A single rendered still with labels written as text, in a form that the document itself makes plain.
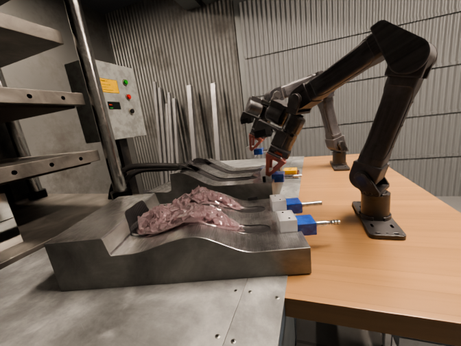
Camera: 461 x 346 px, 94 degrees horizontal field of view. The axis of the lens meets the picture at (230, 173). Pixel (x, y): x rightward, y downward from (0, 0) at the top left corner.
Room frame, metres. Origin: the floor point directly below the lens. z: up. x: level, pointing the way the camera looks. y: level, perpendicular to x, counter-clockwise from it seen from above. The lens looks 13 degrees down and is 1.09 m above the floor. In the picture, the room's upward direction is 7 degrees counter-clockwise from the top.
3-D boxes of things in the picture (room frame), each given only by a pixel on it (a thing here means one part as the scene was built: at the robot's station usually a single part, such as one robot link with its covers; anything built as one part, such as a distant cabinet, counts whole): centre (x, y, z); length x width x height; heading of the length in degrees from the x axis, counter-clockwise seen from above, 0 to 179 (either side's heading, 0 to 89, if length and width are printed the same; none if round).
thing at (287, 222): (0.42, -0.15, 0.86); 0.13 x 0.05 x 0.05; 86
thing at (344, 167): (1.07, -0.56, 0.84); 0.20 x 0.07 x 0.08; 160
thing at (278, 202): (0.53, -0.16, 0.86); 0.13 x 0.05 x 0.05; 86
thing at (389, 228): (0.51, -0.36, 0.84); 0.20 x 0.07 x 0.08; 160
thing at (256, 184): (0.85, 0.06, 0.87); 0.50 x 0.26 x 0.14; 68
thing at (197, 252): (0.49, 0.11, 0.86); 0.50 x 0.26 x 0.11; 86
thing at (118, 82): (1.31, 0.63, 0.74); 0.30 x 0.22 x 1.47; 158
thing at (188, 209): (0.50, 0.11, 0.90); 0.26 x 0.18 x 0.08; 86
